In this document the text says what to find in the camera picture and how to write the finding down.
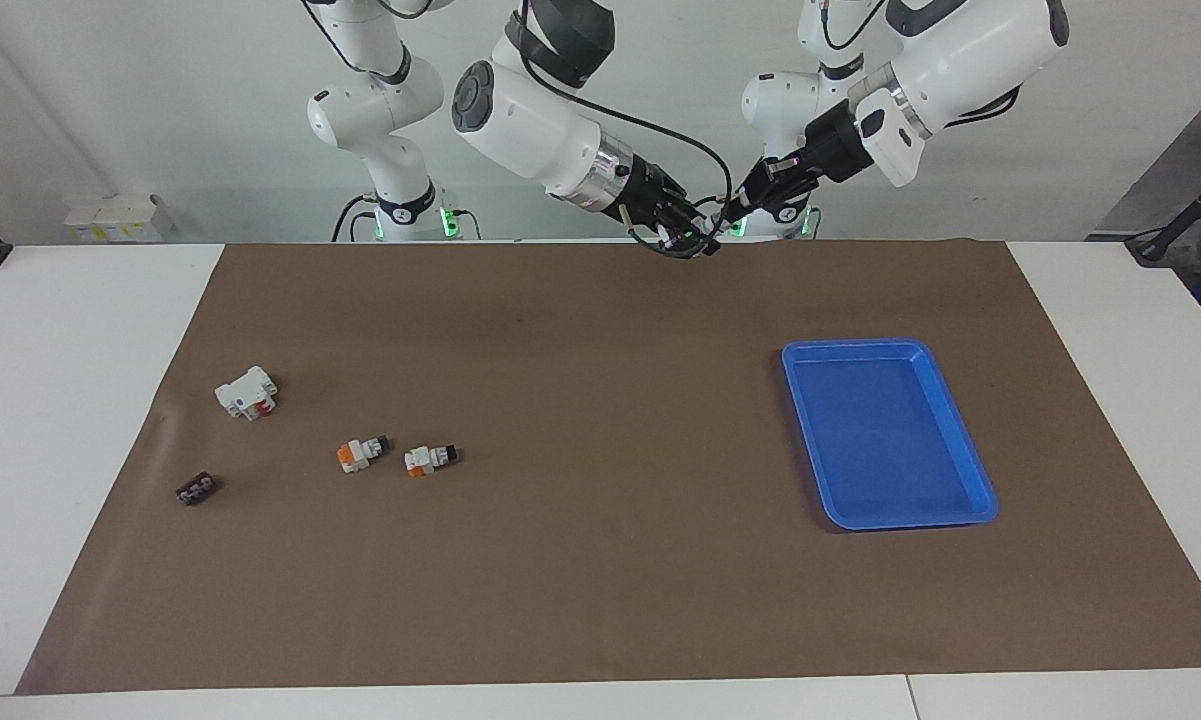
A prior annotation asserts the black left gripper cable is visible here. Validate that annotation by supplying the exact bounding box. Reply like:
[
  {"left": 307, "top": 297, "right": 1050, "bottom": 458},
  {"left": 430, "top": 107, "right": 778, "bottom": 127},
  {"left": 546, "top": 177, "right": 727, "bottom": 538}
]
[{"left": 822, "top": 0, "right": 1023, "bottom": 129}]

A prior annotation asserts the white circuit breaker red lever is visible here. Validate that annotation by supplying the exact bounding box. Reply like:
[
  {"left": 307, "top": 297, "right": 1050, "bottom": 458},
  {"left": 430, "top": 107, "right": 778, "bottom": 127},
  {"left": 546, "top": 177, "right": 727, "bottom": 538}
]
[{"left": 214, "top": 366, "right": 280, "bottom": 422}]

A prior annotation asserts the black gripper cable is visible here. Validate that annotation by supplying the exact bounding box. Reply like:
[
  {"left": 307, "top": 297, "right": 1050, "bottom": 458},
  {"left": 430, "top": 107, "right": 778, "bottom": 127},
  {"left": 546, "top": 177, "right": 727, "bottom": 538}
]
[
  {"left": 822, "top": 0, "right": 1023, "bottom": 129},
  {"left": 515, "top": 0, "right": 733, "bottom": 257}
]

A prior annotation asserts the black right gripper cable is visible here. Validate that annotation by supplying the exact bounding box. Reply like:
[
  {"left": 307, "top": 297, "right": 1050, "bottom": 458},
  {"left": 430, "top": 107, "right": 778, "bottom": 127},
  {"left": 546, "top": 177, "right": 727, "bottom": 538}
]
[{"left": 515, "top": 0, "right": 733, "bottom": 257}]

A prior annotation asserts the brown paper table mat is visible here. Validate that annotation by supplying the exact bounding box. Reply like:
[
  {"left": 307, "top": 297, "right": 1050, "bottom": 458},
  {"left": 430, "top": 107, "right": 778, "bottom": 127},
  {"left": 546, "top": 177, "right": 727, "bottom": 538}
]
[{"left": 15, "top": 238, "right": 1201, "bottom": 696}]

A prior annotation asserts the black stand with pole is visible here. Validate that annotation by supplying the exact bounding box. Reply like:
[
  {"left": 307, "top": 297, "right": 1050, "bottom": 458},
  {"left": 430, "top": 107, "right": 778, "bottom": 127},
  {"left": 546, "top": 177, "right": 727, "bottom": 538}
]
[{"left": 1125, "top": 160, "right": 1201, "bottom": 267}]

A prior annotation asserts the blue plastic tray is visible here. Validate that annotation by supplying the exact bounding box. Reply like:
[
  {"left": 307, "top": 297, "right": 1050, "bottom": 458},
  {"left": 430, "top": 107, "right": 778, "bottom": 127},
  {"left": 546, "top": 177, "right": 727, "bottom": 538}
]
[{"left": 781, "top": 338, "right": 1000, "bottom": 531}]

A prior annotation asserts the selector switch pale contact block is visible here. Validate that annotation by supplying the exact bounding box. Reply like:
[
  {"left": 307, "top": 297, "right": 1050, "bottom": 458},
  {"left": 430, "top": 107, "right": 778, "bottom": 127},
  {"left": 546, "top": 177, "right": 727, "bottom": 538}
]
[{"left": 404, "top": 443, "right": 459, "bottom": 479}]

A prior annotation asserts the black base cable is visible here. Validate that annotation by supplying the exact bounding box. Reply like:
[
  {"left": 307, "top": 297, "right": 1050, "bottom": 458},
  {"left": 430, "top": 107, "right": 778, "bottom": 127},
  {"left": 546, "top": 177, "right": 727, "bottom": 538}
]
[{"left": 332, "top": 195, "right": 376, "bottom": 243}]

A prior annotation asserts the stack of white boxes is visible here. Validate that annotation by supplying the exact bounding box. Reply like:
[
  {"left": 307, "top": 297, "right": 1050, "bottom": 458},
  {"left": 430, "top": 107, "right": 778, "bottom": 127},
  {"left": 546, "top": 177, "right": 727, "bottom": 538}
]
[{"left": 64, "top": 194, "right": 174, "bottom": 244}]

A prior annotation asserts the selector switch orange contact block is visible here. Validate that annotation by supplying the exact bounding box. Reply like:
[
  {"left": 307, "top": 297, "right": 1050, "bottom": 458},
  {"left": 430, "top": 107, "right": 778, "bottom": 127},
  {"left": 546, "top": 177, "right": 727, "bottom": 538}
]
[{"left": 337, "top": 435, "right": 392, "bottom": 476}]

